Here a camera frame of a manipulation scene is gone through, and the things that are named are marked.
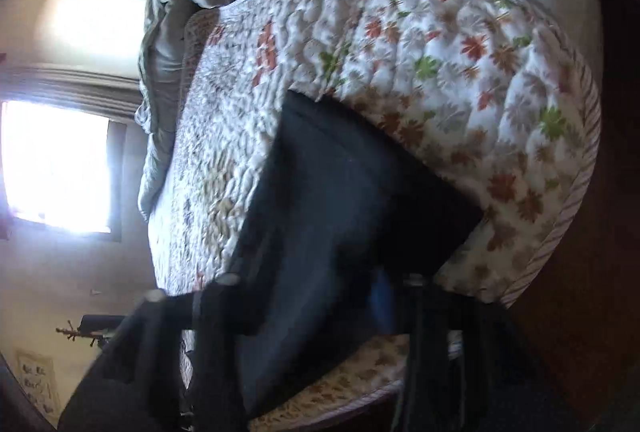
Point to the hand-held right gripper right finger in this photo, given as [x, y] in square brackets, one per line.
[382, 307]

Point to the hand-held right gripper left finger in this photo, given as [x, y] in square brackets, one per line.
[215, 312]

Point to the black pants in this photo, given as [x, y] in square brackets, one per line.
[350, 192]

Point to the black hanging garment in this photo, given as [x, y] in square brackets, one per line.
[102, 323]

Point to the window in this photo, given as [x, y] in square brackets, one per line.
[55, 166]

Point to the floral quilt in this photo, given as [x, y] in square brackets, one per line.
[400, 36]

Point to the wooden wall coat rack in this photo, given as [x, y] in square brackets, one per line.
[75, 331]

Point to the wall poster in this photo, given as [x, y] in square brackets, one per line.
[37, 382]

